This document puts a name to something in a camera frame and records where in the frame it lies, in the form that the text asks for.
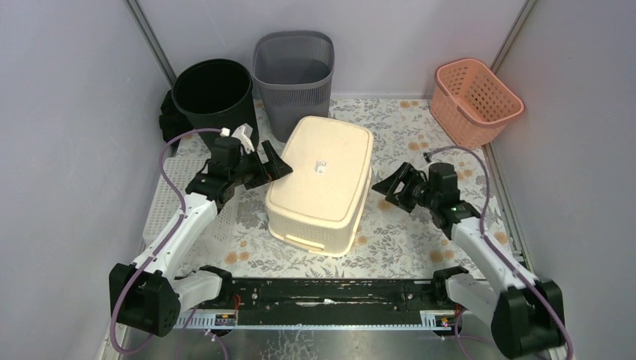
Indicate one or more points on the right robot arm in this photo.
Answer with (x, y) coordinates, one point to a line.
(521, 310)

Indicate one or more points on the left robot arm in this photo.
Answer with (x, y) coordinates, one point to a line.
(169, 258)

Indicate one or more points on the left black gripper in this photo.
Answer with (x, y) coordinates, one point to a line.
(259, 166)

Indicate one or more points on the floral patterned table mat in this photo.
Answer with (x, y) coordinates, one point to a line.
(389, 242)

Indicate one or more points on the grey ribbed waste bin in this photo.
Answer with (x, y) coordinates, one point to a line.
(293, 71)

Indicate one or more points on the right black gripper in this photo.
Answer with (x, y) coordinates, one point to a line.
(407, 175)

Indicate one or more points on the cream plastic laundry basket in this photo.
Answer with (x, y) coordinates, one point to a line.
(319, 205)

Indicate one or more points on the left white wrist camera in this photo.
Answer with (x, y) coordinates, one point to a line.
(243, 134)

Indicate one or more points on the aluminium frame rail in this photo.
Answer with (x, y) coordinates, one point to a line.
(154, 307)

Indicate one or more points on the pink perforated plastic basket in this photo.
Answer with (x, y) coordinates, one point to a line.
(471, 104)

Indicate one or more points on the black cloth in corner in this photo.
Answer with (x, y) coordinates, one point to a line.
(171, 121)

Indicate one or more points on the black round waste bin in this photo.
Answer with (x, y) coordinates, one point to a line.
(217, 93)

